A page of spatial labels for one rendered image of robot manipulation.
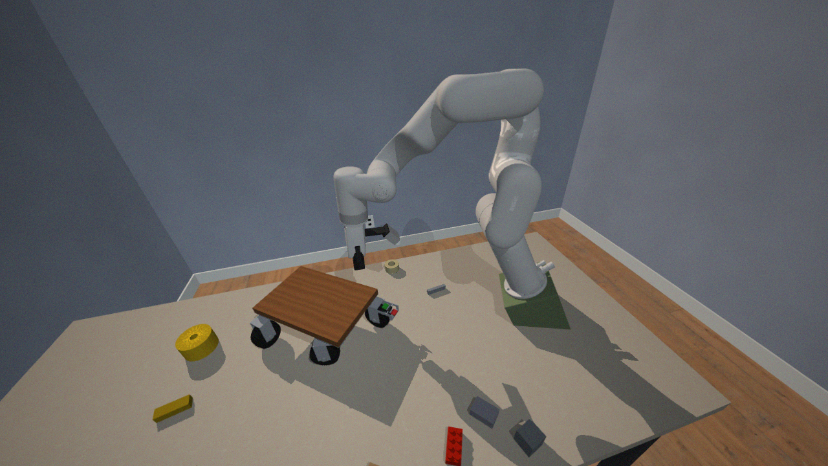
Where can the yellow rectangular bar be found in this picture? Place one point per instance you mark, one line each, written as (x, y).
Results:
(172, 408)

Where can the beige roll of masking tape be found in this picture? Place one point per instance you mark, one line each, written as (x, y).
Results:
(394, 268)

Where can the yellow roll with center hole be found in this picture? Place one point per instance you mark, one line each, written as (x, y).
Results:
(197, 342)

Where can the red toy building brick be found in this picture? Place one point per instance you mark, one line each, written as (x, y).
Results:
(454, 446)

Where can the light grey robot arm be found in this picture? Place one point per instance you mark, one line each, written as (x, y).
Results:
(512, 96)

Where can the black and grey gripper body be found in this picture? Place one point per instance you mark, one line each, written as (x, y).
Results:
(354, 236)

